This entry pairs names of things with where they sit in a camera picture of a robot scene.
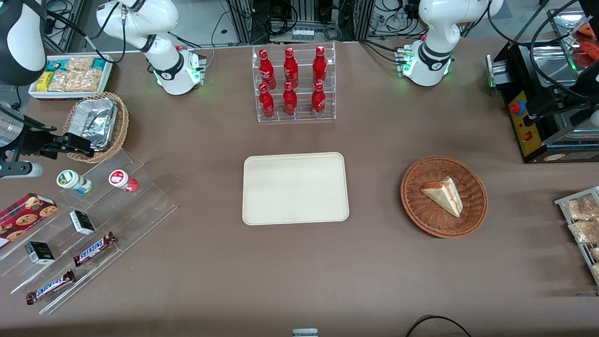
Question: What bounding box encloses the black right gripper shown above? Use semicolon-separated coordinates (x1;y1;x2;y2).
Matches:
18;125;95;159

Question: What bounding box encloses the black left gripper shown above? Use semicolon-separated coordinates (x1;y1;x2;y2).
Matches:
526;89;591;128

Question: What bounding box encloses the green lid gum bottle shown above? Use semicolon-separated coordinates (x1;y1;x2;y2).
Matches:
57;170;93;194

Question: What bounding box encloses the silver foil tray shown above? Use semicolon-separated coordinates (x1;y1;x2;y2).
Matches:
71;97;118;153

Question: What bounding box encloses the metal tray of snacks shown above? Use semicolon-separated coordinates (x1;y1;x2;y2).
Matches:
554;186;599;287

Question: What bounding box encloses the beige rectangular tray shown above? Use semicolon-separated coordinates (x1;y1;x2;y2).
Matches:
242;152;350;226

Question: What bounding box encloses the black sealing machine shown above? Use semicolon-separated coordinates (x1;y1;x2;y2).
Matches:
486;7;599;164

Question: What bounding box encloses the light wicker basket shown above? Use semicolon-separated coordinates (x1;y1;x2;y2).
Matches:
63;92;130;164

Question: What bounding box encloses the red-label yogurt cup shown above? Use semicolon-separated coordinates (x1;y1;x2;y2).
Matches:
109;170;139;193

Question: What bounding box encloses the clear bag of crackers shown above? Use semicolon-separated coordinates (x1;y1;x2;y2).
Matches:
48;69;103;92

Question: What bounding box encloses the white snack bin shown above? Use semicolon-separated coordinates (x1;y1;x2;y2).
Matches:
29;55;114;100

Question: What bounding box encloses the small black box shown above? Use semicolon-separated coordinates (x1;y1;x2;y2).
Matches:
69;210;96;235
24;242;55;265

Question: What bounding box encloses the clear acrylic stepped shelf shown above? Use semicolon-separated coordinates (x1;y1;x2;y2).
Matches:
0;149;178;315

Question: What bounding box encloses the red cookie box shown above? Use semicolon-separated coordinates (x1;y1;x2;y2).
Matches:
0;193;58;249

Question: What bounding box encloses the clear snack bag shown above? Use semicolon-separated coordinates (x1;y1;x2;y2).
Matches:
563;194;599;221
568;219;599;244

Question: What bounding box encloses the Snickers chocolate bar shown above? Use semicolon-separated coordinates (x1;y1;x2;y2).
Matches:
73;232;118;267
26;270;76;305

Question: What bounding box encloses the wrapped triangle sandwich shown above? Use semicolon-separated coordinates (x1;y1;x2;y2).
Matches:
420;176;464;218

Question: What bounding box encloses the round brown wicker basket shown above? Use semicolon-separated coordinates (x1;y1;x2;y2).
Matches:
400;156;489;239

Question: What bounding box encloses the red cola bottle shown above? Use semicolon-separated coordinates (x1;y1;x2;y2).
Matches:
283;82;298;117
259;49;277;90
283;47;299;89
311;82;327;118
312;45;328;88
259;84;276;119

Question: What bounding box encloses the clear acrylic bottle rack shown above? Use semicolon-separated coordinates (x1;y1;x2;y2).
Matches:
252;42;336;123

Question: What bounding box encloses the black floor cable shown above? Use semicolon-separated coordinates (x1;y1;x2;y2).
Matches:
405;315;473;337

